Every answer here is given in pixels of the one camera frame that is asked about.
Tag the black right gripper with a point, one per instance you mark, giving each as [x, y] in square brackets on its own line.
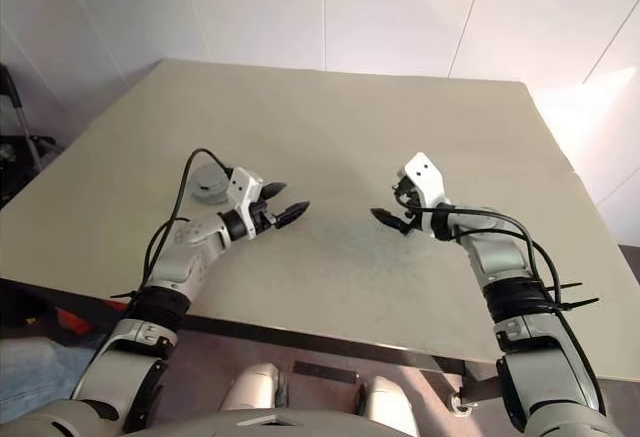
[412, 207]

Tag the black folding cart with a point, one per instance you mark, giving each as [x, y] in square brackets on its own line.
[15, 152]

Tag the orange object under table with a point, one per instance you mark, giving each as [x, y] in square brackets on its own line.
[75, 321]

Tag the pale rounded robot knee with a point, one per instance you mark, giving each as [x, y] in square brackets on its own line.
[387, 402]
[255, 387]

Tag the grey robot torso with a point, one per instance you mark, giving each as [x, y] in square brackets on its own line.
[275, 424]

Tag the black flat floor bar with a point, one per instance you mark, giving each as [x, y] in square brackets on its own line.
[325, 371]

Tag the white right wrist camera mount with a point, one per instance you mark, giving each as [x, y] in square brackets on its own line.
[425, 172]

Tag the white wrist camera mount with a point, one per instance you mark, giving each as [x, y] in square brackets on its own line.
[242, 182]
[425, 172]

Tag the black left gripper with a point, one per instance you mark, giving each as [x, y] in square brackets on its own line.
[262, 214]

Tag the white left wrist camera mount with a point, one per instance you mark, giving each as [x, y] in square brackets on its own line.
[242, 182]

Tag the pale rounded right robot knee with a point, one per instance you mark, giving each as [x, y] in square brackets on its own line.
[387, 402]

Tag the table caster wheel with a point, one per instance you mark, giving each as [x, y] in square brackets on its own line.
[461, 403]

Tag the grey motor gear plate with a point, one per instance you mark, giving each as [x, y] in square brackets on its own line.
[210, 177]

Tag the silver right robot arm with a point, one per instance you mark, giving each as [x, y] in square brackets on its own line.
[500, 257]

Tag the dark metal table frame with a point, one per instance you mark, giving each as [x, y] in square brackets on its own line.
[300, 339]

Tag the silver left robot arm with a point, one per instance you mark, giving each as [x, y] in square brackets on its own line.
[185, 252]

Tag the pale rounded left robot knee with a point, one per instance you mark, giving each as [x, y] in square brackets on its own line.
[255, 387]

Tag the crumpled pale fabric bundle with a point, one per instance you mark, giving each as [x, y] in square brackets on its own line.
[40, 377]

